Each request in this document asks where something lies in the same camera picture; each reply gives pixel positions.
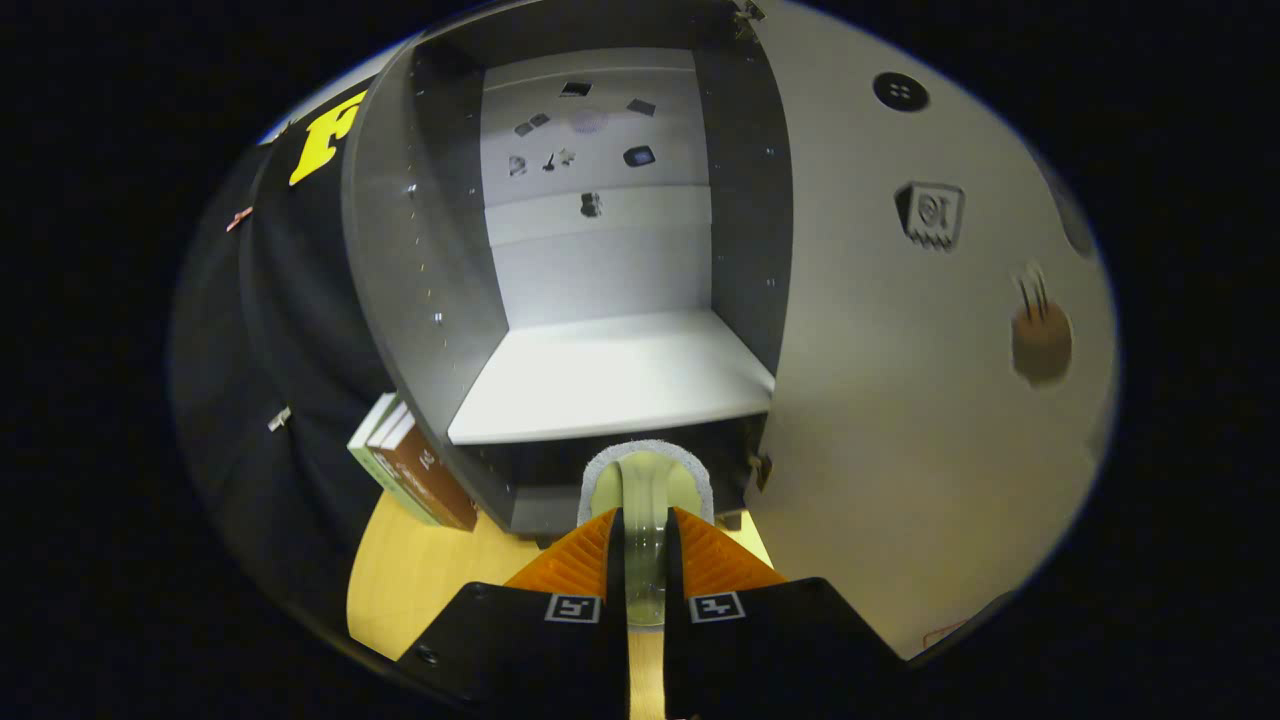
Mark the pale yellow grey-rimmed item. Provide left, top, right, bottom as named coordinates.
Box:
left=578, top=440, right=715, bottom=629

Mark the beige cabinet door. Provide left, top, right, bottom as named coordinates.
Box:
left=745, top=0, right=1121, bottom=661

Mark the brown book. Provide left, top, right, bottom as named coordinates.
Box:
left=365, top=400, right=413, bottom=448
left=370, top=415, right=479, bottom=531

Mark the black backdrop cloth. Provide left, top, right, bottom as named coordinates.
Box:
left=170, top=70, right=451, bottom=641

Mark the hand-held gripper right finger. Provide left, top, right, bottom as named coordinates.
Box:
left=665, top=507, right=906, bottom=720

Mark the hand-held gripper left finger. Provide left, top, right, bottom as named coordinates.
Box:
left=397, top=507, right=629, bottom=720

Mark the dark grey cabinet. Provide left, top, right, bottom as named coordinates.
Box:
left=340, top=0, right=796, bottom=536

